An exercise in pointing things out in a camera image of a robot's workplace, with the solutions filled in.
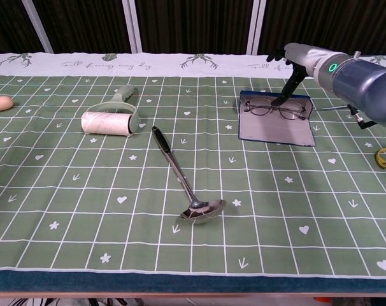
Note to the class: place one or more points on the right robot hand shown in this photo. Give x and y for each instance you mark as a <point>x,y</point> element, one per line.
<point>304,57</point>

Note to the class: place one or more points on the black-framed eyeglasses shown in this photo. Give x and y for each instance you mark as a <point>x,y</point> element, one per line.
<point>260,108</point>

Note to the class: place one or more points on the blue glasses case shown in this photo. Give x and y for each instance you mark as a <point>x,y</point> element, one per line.
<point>275,132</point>

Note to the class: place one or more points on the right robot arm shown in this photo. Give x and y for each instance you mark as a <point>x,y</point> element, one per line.
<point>365,79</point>

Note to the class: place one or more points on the black yellow screwdriver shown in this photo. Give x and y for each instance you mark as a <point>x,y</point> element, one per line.
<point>333,107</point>

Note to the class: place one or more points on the green lint roller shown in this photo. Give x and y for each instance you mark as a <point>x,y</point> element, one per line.
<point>104,122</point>

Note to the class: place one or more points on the green grid tablecloth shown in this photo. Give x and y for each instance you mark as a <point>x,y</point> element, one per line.
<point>84,191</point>

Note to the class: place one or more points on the small wooden mallet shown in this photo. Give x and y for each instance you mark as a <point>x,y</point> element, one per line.
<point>0,103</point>

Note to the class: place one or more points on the white partition post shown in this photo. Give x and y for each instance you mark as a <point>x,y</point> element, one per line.
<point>37,25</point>
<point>255,25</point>
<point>131,25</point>

